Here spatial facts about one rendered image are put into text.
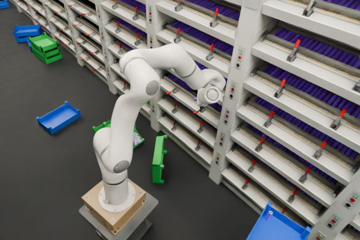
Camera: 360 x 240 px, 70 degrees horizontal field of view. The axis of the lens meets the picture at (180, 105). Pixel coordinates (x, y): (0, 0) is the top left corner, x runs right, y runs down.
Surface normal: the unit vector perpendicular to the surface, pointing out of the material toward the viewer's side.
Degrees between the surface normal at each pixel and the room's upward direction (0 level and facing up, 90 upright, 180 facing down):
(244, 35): 90
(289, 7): 17
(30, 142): 0
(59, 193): 0
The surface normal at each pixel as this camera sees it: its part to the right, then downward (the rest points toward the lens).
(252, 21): -0.73, 0.41
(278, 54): -0.17, -0.61
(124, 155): 0.67, 0.15
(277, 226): 0.04, -0.76
